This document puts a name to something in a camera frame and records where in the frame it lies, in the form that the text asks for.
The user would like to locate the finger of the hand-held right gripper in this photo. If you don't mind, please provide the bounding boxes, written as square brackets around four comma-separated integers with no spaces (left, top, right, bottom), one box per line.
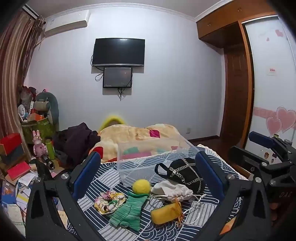
[248,131,281,150]
[228,146,270,174]

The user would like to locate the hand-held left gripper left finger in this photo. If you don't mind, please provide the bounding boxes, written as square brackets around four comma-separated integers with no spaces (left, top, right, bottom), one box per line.
[25,151,109,241]

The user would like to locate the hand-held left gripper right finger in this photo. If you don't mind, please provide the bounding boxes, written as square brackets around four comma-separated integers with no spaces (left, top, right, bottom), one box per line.
[195,151,272,241]

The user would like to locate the black bag with chain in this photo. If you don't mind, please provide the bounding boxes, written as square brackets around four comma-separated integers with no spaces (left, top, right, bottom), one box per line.
[154,158,206,195]

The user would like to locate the floral fabric scrunchie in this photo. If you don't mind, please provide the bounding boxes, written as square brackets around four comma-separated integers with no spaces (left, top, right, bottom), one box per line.
[94,190,127,215]

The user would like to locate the white drawstring pouch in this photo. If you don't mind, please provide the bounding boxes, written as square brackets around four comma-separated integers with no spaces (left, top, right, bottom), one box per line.
[150,180,207,227]

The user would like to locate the clear plastic storage box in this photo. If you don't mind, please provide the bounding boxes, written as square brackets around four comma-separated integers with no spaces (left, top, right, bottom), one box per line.
[117,136,201,188]

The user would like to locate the green knitted doll yellow head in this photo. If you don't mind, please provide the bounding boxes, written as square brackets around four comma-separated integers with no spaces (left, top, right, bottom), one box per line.
[108,178,151,232]

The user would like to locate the yellow pouch with tassel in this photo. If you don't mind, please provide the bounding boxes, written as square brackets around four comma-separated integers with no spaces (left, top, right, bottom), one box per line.
[150,200,185,229]

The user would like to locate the blue white patterned bedsheet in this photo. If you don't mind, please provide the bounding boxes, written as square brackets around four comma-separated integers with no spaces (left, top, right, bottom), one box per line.
[59,144,250,241]

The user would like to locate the dark clothes pile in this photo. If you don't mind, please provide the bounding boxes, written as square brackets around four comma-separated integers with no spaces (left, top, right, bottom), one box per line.
[53,122,101,166]

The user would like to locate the black flashlight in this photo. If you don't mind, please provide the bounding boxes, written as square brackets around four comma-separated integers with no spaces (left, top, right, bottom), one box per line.
[41,154,56,171]

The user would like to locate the green cylinder bottle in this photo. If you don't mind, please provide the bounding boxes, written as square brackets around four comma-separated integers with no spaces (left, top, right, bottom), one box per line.
[45,137,56,160]

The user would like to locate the white sliding door pink hearts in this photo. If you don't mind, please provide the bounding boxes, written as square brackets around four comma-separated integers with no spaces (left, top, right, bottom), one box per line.
[241,15,296,163]

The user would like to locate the brown wooden door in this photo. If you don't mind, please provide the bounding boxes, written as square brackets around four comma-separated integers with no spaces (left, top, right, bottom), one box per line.
[219,46,254,142]

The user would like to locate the pink rabbit toy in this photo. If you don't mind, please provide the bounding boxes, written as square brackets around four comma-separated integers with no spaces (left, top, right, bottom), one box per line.
[32,130,48,158]

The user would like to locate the yellow fuzzy cloth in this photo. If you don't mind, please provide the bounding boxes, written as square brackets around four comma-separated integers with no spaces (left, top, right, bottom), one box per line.
[98,113,127,135]

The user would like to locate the green storage box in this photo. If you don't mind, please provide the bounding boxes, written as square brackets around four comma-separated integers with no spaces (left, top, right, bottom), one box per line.
[22,117,56,144]

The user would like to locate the yellow floral blanket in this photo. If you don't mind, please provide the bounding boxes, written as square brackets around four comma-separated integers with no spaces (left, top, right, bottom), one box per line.
[89,123,195,163]

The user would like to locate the red book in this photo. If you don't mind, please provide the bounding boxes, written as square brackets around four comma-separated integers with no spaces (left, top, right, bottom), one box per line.
[7,161,32,180]

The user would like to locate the dark grey box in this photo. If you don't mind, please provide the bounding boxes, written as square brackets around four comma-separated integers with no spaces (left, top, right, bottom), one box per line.
[0,146,25,165]

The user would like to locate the grey green plush toy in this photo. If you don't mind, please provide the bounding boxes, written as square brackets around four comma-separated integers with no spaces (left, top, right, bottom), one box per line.
[34,92,60,126]

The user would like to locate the pile of papers and books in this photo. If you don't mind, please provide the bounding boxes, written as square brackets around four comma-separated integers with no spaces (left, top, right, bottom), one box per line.
[0,171,47,238]

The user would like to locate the red box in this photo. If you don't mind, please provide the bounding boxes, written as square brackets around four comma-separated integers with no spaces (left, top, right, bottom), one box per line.
[0,133,23,155]

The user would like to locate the wooden overhead cabinet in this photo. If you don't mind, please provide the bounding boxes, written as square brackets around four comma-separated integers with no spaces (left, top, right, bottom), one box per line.
[196,0,281,48]

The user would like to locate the brown striped curtain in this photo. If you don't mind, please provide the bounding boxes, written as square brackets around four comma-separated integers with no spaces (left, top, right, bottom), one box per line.
[0,6,46,142]

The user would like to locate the white air conditioner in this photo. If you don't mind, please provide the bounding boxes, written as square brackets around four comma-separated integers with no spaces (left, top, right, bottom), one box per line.
[43,10,90,38]

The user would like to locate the small wall monitor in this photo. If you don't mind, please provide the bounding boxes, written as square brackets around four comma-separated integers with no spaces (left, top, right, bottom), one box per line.
[103,66,133,89]

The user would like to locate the black wall television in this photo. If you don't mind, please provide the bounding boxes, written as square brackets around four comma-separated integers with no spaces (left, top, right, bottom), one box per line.
[92,38,146,68]

